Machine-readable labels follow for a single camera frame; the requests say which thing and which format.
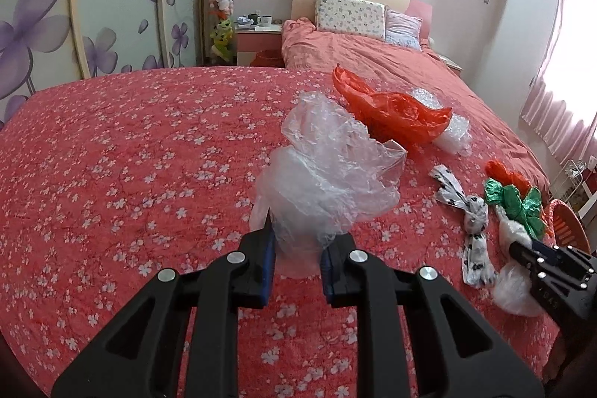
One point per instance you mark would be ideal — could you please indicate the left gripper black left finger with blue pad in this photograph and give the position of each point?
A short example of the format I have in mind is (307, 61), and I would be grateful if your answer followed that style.
(179, 332)

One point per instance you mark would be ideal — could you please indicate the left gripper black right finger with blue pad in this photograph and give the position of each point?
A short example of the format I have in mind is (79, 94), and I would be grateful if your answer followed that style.
(416, 332)

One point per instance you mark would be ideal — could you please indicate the small clear plastic bag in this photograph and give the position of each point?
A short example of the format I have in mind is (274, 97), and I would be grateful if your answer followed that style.
(511, 292)

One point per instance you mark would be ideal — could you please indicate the dark green plastic bag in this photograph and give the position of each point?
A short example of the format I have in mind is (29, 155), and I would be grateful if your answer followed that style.
(525, 210)

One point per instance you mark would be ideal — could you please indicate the white paw print bag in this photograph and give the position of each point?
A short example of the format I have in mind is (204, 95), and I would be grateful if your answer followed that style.
(477, 269)

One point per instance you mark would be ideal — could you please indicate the small orange bag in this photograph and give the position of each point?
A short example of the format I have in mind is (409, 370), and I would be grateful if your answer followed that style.
(499, 172)

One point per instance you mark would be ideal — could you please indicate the orange plastic bag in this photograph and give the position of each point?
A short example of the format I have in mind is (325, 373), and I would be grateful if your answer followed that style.
(390, 115)

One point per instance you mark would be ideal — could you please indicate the orange plastic laundry basket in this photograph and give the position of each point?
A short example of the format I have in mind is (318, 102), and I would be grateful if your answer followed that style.
(563, 225)

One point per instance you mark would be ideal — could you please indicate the pink window curtain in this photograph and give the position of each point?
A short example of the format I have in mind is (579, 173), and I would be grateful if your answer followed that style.
(561, 103)

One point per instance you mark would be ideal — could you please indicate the red floral table cover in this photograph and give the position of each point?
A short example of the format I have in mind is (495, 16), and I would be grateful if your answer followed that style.
(104, 182)

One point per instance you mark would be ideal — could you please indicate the bedside table right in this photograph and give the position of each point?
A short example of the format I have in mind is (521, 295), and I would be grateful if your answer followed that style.
(455, 68)

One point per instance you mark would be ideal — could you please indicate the pink bed duvet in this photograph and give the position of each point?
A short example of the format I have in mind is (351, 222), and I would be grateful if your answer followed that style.
(398, 69)

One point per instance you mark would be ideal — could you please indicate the pink striped pillow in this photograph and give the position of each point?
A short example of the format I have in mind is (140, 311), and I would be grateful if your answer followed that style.
(402, 29)

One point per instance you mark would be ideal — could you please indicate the green plush toy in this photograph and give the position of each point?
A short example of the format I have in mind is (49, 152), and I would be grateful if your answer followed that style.
(222, 37)

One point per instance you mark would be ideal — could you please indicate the pink bedside table left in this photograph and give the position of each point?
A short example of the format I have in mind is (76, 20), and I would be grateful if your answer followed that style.
(251, 41)

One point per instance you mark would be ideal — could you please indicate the floral white pillow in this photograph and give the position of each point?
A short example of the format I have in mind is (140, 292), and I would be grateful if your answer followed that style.
(358, 17)

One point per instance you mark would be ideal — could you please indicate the white mug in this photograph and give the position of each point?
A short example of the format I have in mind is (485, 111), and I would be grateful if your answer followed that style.
(265, 20)

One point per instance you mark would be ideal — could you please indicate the wardrobe with purple flowers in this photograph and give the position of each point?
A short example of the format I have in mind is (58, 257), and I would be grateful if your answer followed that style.
(93, 6)

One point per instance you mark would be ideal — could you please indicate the plush toy display tube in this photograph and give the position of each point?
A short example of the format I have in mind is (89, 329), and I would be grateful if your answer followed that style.
(222, 6)

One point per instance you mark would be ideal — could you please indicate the white wire shelf rack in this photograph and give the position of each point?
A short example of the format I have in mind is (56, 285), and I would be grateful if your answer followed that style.
(575, 185)

